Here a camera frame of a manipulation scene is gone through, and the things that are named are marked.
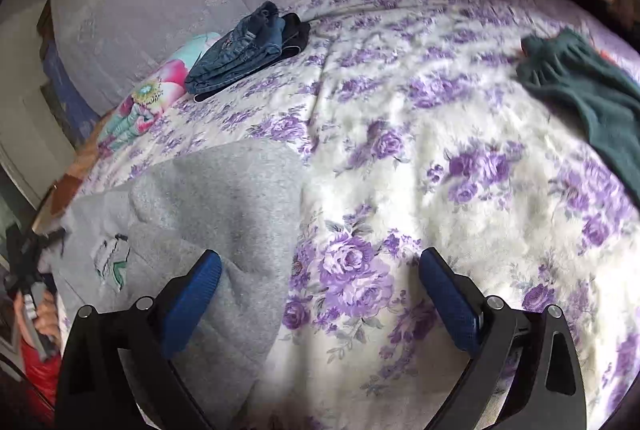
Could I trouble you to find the grey fleece sweatpants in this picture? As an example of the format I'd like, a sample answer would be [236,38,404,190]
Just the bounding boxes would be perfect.
[50,140,305,429]

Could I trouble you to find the person left hand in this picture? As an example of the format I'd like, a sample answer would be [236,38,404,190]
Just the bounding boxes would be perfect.
[13,289,61,349]

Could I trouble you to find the orange brown pillow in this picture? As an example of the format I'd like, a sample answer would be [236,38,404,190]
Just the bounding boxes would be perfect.
[32,112,111,233]

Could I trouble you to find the blue patterned cloth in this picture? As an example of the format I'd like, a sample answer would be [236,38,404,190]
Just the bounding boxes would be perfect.
[42,40,100,147]

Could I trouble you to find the folded floral turquoise pink blanket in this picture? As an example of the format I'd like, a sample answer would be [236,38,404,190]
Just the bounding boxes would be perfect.
[98,32,220,155]

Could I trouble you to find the purple floral bed sheet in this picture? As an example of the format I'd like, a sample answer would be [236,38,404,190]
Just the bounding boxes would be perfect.
[81,0,639,429]

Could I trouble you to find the dark green pants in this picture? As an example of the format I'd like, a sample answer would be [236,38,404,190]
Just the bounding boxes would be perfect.
[516,28,639,202]

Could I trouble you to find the folded blue denim jeans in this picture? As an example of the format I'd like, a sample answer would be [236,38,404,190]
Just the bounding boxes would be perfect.
[184,1,310,101]

